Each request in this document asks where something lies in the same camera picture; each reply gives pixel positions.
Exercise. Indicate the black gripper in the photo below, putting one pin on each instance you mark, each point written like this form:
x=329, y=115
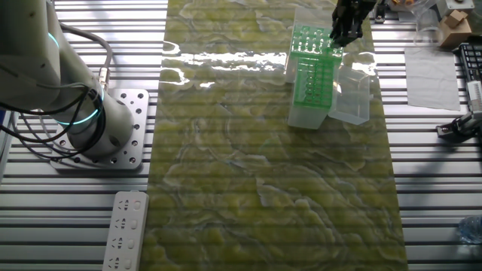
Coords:
x=354, y=11

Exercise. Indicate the green rack pipette tip box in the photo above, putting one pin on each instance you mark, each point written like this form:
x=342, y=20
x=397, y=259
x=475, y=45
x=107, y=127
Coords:
x=350, y=98
x=312, y=56

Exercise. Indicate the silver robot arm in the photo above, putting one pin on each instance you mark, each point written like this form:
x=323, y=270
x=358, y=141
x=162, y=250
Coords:
x=37, y=56

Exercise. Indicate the clear plastic cup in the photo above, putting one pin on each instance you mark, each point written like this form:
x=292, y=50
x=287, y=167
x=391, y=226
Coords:
x=429, y=37

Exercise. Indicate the small cardboard cube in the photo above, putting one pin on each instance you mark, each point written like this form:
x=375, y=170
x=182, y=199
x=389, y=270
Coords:
x=455, y=17

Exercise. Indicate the brown cardboard carton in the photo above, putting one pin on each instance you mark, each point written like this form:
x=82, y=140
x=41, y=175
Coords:
x=457, y=35

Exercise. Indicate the grey metal box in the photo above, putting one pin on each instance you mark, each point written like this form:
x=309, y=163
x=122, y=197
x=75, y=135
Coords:
x=459, y=3

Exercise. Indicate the black keyboard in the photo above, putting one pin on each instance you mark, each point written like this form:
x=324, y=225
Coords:
x=472, y=60

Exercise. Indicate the white vented device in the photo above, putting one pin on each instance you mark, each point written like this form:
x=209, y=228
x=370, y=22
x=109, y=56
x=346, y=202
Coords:
x=475, y=96

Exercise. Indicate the black tool at right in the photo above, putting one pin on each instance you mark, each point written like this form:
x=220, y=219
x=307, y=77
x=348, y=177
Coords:
x=452, y=131

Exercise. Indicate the green marble pattern mat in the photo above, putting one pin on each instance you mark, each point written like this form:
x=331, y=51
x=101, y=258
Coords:
x=244, y=169

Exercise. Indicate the clear water bottle blue cap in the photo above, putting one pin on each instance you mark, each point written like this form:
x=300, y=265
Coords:
x=472, y=229

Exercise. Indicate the white power strip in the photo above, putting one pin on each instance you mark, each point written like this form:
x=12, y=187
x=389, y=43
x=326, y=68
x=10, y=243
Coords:
x=126, y=226

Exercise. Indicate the black corner bracket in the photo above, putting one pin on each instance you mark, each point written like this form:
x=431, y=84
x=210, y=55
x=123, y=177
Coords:
x=380, y=15

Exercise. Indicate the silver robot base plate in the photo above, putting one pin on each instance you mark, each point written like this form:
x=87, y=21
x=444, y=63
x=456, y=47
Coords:
x=137, y=150

